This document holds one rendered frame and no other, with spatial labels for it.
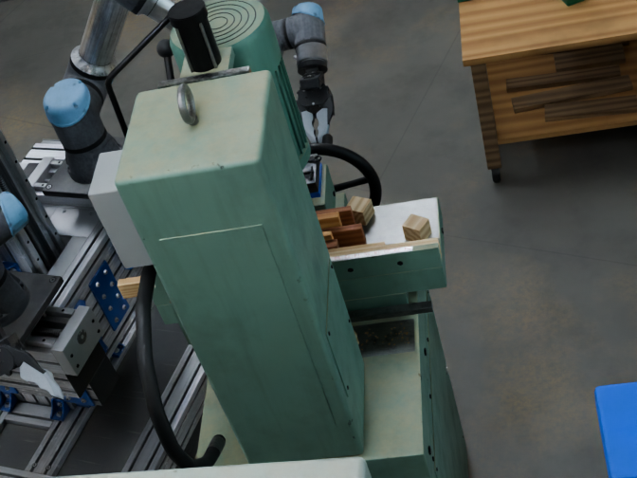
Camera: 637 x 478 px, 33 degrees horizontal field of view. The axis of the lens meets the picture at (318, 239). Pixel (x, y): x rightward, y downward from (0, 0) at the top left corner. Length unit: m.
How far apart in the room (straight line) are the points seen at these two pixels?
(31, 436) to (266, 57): 1.63
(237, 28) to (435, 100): 2.30
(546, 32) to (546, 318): 0.85
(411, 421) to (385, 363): 0.15
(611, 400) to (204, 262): 0.63
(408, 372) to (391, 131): 1.96
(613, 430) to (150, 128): 0.79
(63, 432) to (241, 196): 1.64
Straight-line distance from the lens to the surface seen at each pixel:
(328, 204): 2.31
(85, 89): 2.75
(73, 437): 3.08
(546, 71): 3.82
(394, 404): 2.09
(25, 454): 3.14
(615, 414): 1.58
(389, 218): 2.29
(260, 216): 1.59
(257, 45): 1.82
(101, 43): 2.75
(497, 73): 3.85
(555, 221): 3.52
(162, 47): 2.03
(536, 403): 3.05
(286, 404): 1.91
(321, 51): 2.60
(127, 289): 2.32
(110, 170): 1.68
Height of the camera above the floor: 2.43
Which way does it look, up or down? 42 degrees down
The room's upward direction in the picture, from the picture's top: 18 degrees counter-clockwise
